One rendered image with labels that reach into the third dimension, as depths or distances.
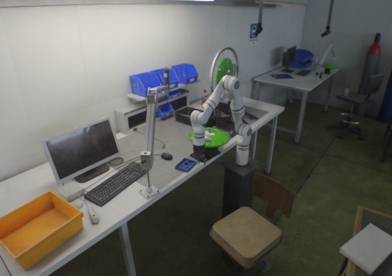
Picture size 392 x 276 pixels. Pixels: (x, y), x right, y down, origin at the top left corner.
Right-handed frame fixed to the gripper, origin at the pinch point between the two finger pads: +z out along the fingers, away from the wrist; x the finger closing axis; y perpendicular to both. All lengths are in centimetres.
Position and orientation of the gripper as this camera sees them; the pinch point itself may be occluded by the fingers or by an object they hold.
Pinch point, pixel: (201, 165)
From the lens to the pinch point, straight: 170.7
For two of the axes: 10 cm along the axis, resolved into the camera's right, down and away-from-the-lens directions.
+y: -7.5, 2.9, -6.0
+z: 0.0, 9.0, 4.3
